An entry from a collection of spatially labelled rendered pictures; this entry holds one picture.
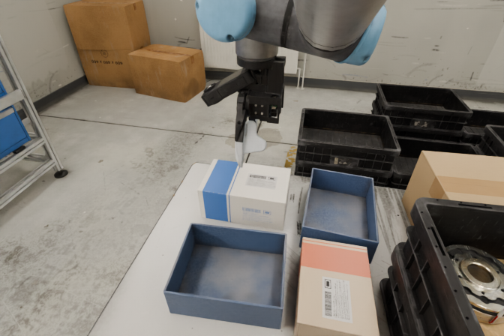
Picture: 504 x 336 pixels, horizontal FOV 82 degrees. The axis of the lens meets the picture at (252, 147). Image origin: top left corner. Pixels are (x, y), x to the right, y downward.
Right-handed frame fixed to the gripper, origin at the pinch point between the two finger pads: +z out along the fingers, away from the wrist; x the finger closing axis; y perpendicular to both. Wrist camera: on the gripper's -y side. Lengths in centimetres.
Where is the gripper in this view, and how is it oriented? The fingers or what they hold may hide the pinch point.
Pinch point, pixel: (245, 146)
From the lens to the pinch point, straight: 63.1
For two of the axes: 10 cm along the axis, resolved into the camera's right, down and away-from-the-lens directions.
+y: 9.8, 1.2, -1.7
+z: -0.1, 8.2, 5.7
